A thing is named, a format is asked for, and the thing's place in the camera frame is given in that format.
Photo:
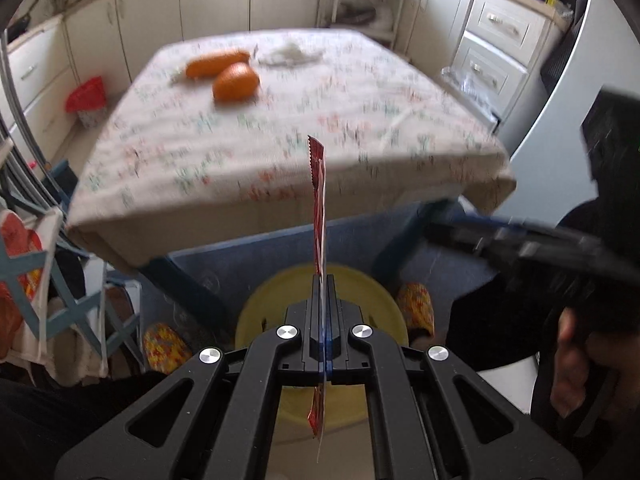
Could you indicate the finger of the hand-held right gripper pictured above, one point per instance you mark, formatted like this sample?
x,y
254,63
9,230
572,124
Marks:
x,y
475,232

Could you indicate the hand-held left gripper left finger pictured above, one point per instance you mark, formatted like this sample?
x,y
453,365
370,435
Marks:
x,y
316,320

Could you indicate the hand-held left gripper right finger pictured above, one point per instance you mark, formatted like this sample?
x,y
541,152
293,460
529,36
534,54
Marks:
x,y
331,320

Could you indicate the yellow round waste bin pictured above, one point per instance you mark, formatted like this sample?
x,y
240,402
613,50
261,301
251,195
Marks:
x,y
270,300

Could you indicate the red snack wrapper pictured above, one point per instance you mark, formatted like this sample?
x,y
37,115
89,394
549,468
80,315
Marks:
x,y
318,200

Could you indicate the person's right hand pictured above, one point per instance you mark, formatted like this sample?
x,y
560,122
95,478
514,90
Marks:
x,y
567,360

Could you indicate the white refrigerator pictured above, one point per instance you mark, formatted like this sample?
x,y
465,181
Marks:
x,y
550,125

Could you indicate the colourful knitted slipper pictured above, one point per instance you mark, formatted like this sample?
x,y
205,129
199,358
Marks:
x,y
162,350
417,310

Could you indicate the person's right leg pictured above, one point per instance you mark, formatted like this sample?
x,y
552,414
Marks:
x,y
500,325

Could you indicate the person's leg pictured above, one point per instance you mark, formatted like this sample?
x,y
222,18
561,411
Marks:
x,y
500,325
50,410

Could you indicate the clear plastic bag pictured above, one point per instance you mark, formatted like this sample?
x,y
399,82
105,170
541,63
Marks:
x,y
470,85

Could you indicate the white panelled drawer cabinet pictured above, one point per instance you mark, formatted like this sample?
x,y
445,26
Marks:
x,y
490,25

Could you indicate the table with floral cloth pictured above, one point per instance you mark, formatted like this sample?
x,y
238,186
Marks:
x,y
300,110

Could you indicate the white and blue shelf rack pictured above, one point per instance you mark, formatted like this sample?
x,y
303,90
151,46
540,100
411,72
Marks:
x,y
75,305

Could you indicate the black wok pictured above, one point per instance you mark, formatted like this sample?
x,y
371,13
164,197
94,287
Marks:
x,y
357,12

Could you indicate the crumpled white tissue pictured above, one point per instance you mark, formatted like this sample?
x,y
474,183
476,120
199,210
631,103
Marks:
x,y
287,55

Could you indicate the orange carrot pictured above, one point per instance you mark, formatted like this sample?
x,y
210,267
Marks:
x,y
215,63

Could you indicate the person's left leg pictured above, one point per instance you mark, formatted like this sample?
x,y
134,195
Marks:
x,y
50,410

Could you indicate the blue dustpan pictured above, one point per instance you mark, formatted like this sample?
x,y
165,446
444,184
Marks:
x,y
60,175

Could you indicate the red printed bag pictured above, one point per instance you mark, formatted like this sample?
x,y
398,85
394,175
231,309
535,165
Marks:
x,y
17,245

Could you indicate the red-lined floor bin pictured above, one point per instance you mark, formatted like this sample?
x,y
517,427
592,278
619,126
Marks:
x,y
87,100

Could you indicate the white double-door base cabinets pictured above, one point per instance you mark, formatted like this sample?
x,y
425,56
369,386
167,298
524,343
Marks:
x,y
200,0

